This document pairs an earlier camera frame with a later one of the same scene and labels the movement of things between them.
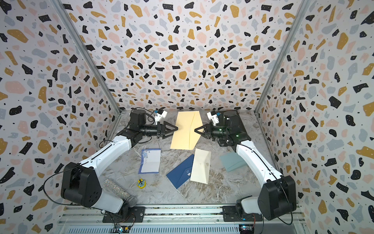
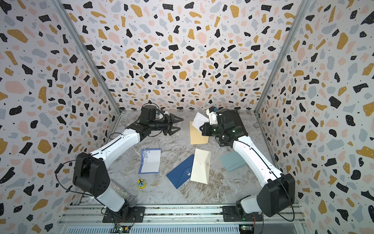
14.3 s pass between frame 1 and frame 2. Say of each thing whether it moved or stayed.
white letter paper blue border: stayed
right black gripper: stayed
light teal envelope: stayed
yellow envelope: moved
